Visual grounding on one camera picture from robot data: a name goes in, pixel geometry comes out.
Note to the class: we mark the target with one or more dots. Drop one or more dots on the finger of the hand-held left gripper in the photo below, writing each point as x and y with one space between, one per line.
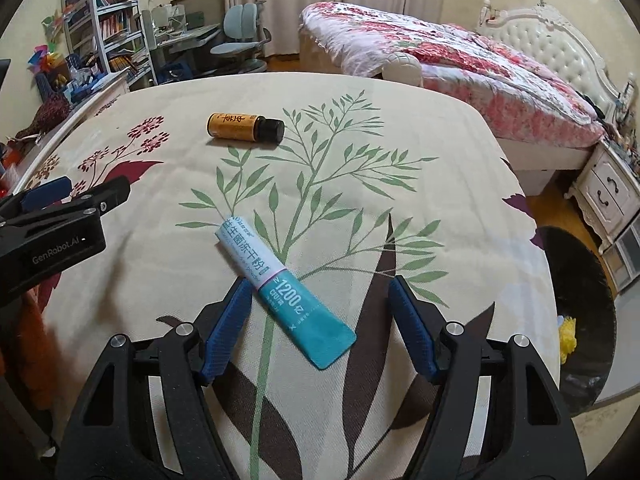
107 195
45 192

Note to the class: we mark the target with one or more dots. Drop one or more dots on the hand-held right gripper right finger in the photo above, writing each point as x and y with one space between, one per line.
412 332

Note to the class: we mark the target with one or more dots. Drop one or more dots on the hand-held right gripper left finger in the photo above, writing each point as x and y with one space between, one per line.
225 332

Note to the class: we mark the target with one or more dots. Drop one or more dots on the teal and white sachet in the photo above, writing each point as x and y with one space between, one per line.
300 320

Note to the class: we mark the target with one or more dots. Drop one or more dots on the bin with black liner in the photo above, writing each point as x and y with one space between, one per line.
585 270

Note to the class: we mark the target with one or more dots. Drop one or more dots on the dark red knitted cloth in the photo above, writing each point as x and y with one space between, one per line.
47 115

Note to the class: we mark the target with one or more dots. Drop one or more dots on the orange cloth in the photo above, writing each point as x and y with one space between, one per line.
30 340

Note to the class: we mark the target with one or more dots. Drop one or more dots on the small amber bottle black cap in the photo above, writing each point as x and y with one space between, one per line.
235 127

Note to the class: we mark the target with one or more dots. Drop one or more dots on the leaf print bedsheet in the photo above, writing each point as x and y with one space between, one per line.
400 185

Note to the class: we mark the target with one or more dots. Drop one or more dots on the white curved bookshelf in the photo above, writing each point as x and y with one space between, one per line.
115 25

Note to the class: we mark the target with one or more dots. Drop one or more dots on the white study desk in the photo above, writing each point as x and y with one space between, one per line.
192 35

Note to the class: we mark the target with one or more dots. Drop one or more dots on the grey-blue desk chair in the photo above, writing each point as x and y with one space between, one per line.
245 22

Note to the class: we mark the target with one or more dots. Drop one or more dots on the plastic drawer unit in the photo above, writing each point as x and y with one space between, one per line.
627 255

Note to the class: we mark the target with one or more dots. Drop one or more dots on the white carved nightstand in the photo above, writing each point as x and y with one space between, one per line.
605 190

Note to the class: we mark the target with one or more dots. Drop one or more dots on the pink floral quilt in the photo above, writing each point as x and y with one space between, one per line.
450 70

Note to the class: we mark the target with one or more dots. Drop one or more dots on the cluster of small toiletry items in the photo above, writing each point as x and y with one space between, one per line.
625 120

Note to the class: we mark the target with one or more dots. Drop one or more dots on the white upholstered bed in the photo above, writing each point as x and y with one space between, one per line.
550 45

